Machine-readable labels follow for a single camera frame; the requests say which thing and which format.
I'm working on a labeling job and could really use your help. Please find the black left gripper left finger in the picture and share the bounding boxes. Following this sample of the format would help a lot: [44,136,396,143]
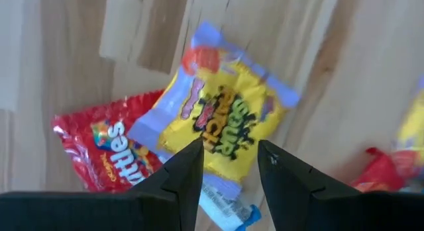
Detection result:
[131,137,205,231]

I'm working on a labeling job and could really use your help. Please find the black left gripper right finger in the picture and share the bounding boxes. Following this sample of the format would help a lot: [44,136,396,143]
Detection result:
[257,140,362,231]

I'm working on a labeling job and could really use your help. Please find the yellow Sour Patch candy bag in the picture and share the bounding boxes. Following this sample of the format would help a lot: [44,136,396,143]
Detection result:
[127,21,301,201]
[396,75,424,152]

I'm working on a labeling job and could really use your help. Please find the blue white candy bar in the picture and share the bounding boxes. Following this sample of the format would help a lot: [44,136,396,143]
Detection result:
[197,183,262,231]

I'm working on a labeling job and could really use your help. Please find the red Skittles candy bag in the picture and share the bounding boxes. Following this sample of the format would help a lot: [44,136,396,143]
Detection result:
[51,89,166,194]
[350,146,424,194]

